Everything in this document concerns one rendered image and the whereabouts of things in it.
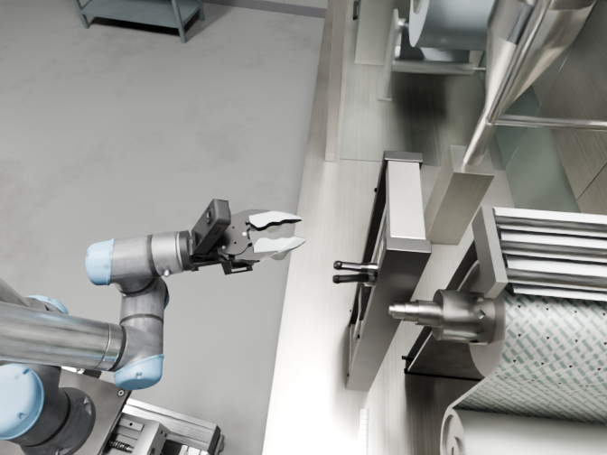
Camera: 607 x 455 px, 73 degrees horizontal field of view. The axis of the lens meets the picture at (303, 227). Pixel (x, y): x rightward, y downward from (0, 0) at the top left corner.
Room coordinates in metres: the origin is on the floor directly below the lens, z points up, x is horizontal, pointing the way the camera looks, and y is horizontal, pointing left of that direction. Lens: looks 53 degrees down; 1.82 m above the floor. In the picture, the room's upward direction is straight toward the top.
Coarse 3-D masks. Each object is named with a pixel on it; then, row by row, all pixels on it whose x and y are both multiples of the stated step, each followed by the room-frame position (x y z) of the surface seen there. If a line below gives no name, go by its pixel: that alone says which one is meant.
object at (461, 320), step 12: (444, 300) 0.23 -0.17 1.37; (456, 300) 0.23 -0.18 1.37; (468, 300) 0.23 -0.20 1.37; (480, 300) 0.23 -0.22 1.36; (444, 312) 0.21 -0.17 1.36; (456, 312) 0.21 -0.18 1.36; (468, 312) 0.21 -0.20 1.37; (480, 312) 0.21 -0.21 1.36; (492, 312) 0.21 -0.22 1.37; (444, 324) 0.20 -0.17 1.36; (456, 324) 0.20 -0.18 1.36; (468, 324) 0.20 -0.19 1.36; (480, 324) 0.20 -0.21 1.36; (492, 324) 0.20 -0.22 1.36; (444, 336) 0.19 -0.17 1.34; (456, 336) 0.19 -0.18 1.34; (468, 336) 0.19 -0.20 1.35; (480, 336) 0.19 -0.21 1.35; (492, 336) 0.19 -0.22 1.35
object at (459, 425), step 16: (448, 416) 0.14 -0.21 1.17; (464, 416) 0.13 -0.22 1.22; (480, 416) 0.13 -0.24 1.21; (496, 416) 0.13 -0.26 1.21; (512, 416) 0.13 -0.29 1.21; (448, 432) 0.12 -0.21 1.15; (464, 432) 0.11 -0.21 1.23; (480, 432) 0.11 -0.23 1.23; (496, 432) 0.11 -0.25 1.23; (512, 432) 0.11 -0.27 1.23; (528, 432) 0.11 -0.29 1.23; (544, 432) 0.11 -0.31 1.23; (560, 432) 0.11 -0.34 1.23; (576, 432) 0.11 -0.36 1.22; (592, 432) 0.11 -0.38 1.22; (448, 448) 0.10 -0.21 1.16; (464, 448) 0.09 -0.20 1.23; (480, 448) 0.09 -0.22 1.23; (496, 448) 0.09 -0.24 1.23; (512, 448) 0.09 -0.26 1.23; (528, 448) 0.09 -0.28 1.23; (544, 448) 0.09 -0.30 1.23; (560, 448) 0.09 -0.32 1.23; (576, 448) 0.09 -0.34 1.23; (592, 448) 0.09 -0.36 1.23
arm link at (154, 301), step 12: (144, 288) 0.35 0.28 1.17; (156, 288) 0.37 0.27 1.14; (132, 300) 0.34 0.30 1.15; (144, 300) 0.34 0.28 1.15; (156, 300) 0.34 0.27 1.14; (168, 300) 0.38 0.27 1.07; (120, 312) 0.32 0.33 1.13; (132, 312) 0.31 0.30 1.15; (144, 312) 0.31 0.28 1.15; (156, 312) 0.32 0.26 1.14
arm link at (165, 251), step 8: (168, 232) 0.42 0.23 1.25; (176, 232) 0.42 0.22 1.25; (152, 240) 0.40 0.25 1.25; (160, 240) 0.40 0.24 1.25; (168, 240) 0.40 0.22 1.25; (176, 240) 0.40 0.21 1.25; (152, 248) 0.38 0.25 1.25; (160, 248) 0.38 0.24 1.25; (168, 248) 0.38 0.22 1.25; (176, 248) 0.38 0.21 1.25; (160, 256) 0.37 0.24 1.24; (168, 256) 0.37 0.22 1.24; (176, 256) 0.37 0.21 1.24; (160, 264) 0.36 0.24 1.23; (168, 264) 0.36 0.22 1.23; (176, 264) 0.36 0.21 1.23; (160, 272) 0.36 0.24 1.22; (168, 272) 0.36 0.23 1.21; (176, 272) 0.36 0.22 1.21
